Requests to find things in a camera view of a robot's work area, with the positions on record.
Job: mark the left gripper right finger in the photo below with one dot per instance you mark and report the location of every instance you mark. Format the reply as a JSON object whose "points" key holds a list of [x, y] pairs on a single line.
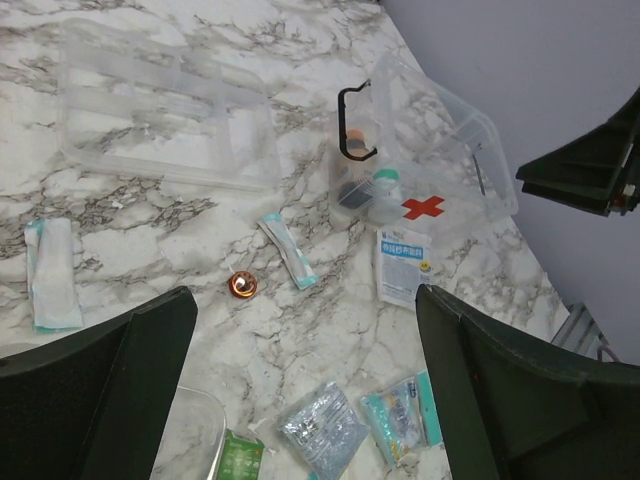
{"points": [[512, 406]]}

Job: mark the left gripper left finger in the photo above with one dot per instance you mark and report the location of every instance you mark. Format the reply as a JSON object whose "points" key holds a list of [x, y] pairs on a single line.
{"points": [[94, 404]]}

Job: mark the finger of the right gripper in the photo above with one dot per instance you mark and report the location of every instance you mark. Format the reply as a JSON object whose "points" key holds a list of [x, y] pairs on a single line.
{"points": [[597, 173]]}

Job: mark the white gauze packet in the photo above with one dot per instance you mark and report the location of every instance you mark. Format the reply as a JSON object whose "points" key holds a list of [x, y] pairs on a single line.
{"points": [[403, 262]]}

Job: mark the silver blue pill packet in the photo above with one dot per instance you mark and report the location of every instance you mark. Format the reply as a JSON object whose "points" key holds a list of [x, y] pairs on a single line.
{"points": [[324, 429]]}

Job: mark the clear first aid box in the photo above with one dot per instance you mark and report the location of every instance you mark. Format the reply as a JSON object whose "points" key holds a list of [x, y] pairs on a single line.
{"points": [[454, 177]]}

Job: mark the white green-label bottle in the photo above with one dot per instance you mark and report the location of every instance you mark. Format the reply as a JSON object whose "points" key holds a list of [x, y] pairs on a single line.
{"points": [[387, 201]]}

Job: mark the brown medicine bottle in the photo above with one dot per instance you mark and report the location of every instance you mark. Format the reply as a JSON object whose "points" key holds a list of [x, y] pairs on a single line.
{"points": [[356, 177]]}

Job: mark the green small medicine box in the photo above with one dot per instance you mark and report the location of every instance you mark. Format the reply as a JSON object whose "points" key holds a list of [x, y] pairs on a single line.
{"points": [[241, 457]]}

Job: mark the teal bandage packet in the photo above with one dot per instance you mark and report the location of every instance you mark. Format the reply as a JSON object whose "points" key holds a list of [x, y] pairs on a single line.
{"points": [[403, 418]]}

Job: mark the small copper tin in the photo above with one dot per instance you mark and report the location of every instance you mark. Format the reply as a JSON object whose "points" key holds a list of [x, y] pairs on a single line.
{"points": [[242, 284]]}

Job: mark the teal white swab packet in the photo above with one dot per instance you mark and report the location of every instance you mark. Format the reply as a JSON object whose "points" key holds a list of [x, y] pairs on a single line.
{"points": [[295, 261]]}

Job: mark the clear plastic tray insert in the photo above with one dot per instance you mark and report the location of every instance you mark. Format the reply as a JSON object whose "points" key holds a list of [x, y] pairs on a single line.
{"points": [[132, 106]]}

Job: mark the clear box lid black handle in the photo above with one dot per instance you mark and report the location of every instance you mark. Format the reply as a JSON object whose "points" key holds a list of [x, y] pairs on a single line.
{"points": [[193, 438]]}

